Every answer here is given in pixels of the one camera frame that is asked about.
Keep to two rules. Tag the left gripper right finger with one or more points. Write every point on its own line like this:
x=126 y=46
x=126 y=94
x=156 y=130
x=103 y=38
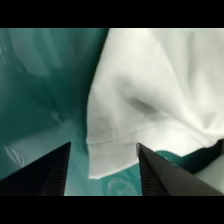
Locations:
x=166 y=178

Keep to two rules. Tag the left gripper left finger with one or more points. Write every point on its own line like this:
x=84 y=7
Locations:
x=46 y=175

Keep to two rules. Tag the white T-shirt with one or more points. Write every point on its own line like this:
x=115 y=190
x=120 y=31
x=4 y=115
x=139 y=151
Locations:
x=160 y=86

